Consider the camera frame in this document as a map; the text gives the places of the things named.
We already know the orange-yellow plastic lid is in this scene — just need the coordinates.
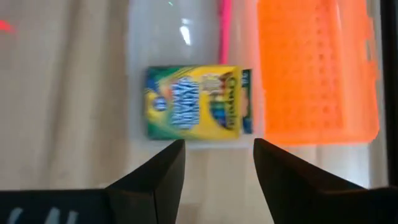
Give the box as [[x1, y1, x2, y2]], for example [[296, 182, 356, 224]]
[[256, 0, 381, 146]]

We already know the clear plastic box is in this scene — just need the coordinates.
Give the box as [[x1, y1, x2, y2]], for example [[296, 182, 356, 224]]
[[126, 0, 266, 151]]

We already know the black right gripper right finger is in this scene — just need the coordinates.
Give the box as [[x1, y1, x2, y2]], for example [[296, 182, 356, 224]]
[[252, 138, 398, 224]]

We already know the yellow green crayon box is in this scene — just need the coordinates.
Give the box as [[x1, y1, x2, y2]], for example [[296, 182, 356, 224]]
[[143, 65, 254, 141]]

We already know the pink pen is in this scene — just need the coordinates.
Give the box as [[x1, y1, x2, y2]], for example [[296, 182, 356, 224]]
[[217, 0, 233, 65]]

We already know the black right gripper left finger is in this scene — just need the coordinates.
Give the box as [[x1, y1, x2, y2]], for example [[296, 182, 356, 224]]
[[0, 139, 187, 224]]

